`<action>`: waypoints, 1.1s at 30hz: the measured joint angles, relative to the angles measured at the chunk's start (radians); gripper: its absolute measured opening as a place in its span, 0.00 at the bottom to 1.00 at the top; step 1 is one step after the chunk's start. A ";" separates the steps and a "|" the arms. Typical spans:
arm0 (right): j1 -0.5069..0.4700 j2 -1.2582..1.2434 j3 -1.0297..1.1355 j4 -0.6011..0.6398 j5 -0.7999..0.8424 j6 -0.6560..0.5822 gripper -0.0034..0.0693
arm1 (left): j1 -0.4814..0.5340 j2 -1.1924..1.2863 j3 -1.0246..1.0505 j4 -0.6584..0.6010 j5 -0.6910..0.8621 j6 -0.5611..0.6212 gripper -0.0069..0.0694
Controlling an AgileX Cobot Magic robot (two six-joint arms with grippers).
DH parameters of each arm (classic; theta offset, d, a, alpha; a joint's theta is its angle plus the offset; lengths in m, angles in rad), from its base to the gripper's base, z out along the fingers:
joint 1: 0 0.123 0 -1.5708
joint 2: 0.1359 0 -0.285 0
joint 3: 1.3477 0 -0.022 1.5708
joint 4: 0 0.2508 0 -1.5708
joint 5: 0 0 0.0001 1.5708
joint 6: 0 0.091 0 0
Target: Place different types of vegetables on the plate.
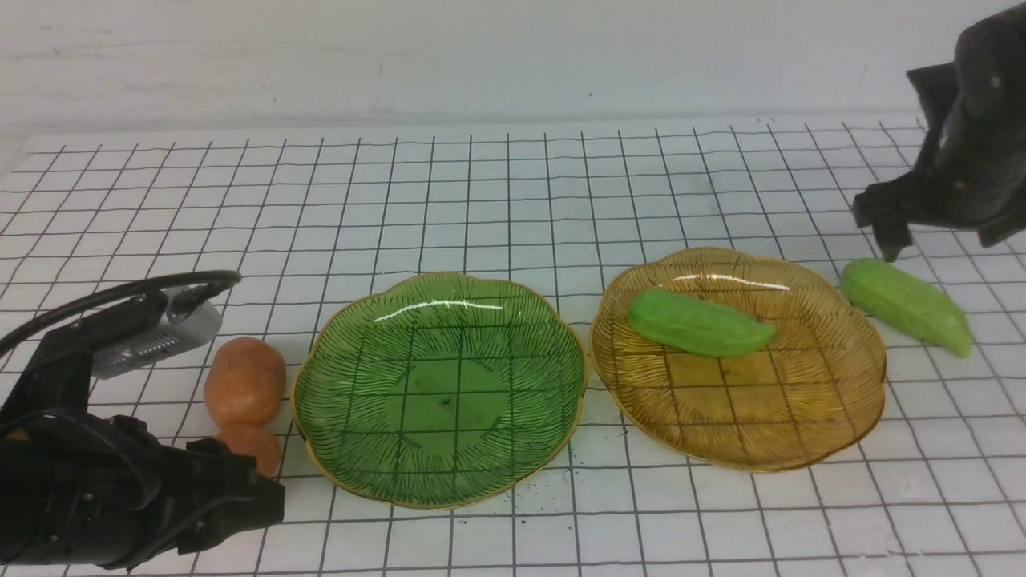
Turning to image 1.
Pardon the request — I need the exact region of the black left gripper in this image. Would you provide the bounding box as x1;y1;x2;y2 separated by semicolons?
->
2;415;285;570

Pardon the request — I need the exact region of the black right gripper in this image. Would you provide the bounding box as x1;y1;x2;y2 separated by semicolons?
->
851;4;1025;263

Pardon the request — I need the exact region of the orange potato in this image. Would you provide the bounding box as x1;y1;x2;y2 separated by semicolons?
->
215;424;282;478
203;337;286;430

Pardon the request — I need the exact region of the green cucumber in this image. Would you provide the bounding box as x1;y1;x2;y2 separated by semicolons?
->
628;286;777;358
839;259;972;358

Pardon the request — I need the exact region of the amber glass plate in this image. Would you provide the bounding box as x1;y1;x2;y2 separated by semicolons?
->
589;246;887;474

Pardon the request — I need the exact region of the green glass plate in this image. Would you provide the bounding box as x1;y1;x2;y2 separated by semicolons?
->
292;273;589;509

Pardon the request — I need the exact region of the white grid tablecloth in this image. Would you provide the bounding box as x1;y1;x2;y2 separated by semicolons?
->
1;115;1025;576

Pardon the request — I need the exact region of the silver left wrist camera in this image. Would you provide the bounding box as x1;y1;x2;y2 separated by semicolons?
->
91;286;223;380

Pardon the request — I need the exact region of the black left camera cable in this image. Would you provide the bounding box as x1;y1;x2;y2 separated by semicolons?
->
0;270;243;357

